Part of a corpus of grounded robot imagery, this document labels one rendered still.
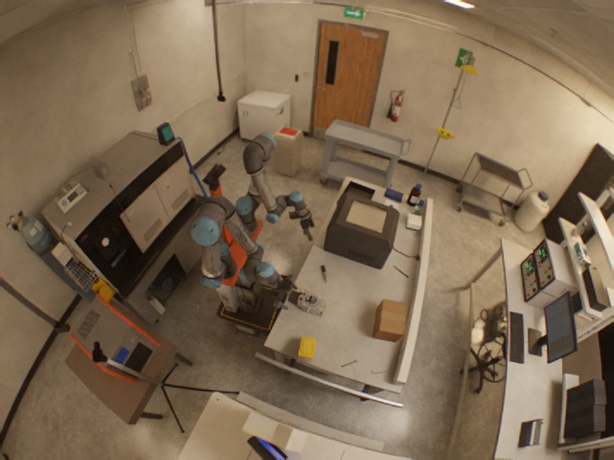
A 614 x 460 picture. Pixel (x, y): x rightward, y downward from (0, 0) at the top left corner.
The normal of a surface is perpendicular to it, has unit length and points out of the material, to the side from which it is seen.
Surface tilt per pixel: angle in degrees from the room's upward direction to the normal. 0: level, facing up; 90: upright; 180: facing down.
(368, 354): 0
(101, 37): 90
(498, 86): 90
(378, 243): 57
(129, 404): 0
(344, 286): 0
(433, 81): 90
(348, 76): 90
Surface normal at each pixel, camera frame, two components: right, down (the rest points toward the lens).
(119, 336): 0.06, -0.64
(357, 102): -0.37, 0.70
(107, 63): 0.93, 0.32
